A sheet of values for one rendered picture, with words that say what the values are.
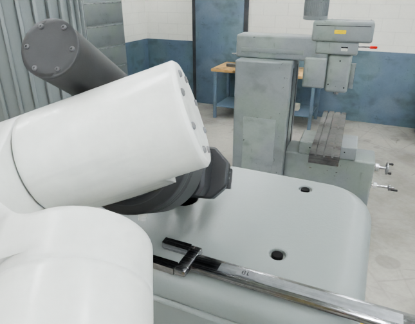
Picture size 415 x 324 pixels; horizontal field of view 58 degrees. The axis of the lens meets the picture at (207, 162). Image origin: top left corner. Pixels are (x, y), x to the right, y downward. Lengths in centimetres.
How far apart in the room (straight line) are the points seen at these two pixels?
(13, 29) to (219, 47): 700
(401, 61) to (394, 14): 73
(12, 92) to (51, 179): 28
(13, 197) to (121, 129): 7
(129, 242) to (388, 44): 680
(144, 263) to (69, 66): 12
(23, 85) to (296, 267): 36
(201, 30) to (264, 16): 123
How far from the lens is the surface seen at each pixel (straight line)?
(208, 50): 751
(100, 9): 593
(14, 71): 48
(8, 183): 22
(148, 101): 20
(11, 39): 48
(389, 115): 713
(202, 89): 771
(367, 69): 696
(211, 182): 39
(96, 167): 21
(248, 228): 42
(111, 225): 16
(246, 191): 49
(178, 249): 38
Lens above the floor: 213
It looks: 25 degrees down
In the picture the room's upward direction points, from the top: straight up
